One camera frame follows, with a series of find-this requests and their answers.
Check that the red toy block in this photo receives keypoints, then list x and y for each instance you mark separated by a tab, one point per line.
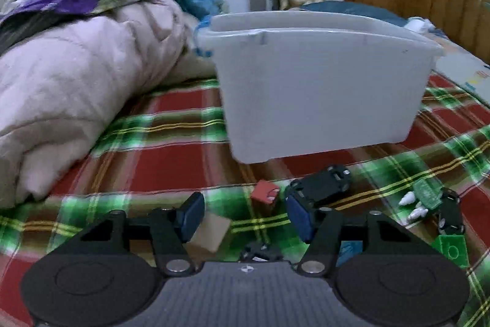
265	192

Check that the green toy block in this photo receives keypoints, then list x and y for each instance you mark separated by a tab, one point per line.
428	192

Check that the blue bin latch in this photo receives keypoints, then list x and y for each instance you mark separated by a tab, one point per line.
197	35

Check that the dark toy car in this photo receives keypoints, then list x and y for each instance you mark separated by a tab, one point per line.
322	188

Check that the pink quilted duvet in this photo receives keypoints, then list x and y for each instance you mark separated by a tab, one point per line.
61	88

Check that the wooden toy cube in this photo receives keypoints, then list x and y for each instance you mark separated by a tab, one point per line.
210	234

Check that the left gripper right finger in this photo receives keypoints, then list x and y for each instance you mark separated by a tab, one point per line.
320	228

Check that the white plastic storage bin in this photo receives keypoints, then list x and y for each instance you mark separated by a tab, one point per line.
295	83

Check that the green square toy brick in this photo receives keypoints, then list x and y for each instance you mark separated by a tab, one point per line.
454	248

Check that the overturned black toy car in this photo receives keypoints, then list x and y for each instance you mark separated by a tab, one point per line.
450	215

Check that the red green plaid bedsheet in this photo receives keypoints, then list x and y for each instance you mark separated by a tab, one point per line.
169	143

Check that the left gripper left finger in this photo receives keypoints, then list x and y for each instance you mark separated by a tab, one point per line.
170	229

